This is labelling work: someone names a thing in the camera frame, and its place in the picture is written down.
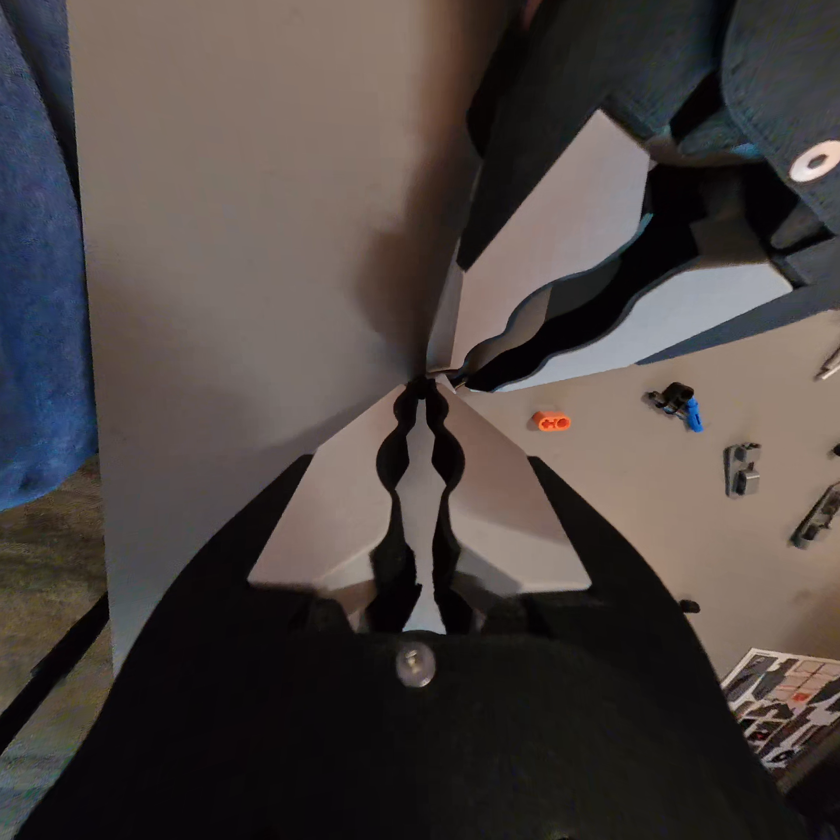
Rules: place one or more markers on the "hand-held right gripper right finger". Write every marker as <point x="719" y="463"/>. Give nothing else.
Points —
<point x="505" y="512"/>

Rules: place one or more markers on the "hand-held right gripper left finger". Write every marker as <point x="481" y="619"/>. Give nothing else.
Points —
<point x="328" y="512"/>

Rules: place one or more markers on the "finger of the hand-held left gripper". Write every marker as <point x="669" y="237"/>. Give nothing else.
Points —
<point x="544" y="216"/>
<point x="689" y="308"/>

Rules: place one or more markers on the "orange two-hole lego beam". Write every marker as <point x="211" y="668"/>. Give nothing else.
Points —
<point x="551" y="421"/>

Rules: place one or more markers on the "blue black lego axle assembly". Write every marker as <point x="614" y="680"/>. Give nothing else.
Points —
<point x="679" y="405"/>

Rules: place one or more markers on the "grey lego pin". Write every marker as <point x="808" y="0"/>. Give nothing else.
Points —
<point x="830" y="364"/>

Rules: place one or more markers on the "small black lego piece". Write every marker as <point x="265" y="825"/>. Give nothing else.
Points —
<point x="689" y="606"/>

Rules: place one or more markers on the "lego sticker sheet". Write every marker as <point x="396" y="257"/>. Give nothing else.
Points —
<point x="781" y="715"/>

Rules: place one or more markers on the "person's blue sweater torso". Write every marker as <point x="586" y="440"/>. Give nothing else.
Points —
<point x="39" y="262"/>

